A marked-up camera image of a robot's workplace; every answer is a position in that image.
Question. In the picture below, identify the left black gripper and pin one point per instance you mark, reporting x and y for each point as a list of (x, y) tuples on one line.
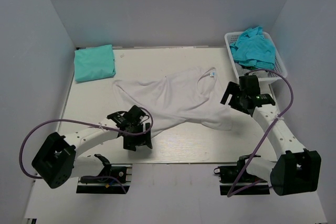
[(128, 144)]

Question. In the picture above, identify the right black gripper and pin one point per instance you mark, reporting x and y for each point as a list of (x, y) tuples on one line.
[(232, 88)]

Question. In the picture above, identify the white t shirt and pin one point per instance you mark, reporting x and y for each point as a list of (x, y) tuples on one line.
[(193, 95)]

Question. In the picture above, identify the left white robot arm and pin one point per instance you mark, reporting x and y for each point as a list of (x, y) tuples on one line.
[(61, 157)]

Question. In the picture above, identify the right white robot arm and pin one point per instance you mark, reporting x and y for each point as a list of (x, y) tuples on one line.
[(279, 159)]

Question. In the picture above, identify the grey white shirt in basket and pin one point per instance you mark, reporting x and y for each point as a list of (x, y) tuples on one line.
[(241, 71)]

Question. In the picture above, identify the crumpled blue t shirt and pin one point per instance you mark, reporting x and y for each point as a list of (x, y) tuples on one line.
[(253, 50)]

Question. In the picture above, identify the white plastic basket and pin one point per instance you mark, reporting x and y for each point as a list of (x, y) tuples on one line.
[(271, 78)]

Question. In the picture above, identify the folded green t shirt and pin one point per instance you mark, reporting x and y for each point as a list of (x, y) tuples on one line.
[(94, 63)]

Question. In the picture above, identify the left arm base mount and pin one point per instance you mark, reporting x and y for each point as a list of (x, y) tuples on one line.
[(113, 180)]

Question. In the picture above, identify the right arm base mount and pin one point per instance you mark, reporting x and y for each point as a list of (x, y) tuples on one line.
[(228, 173)]

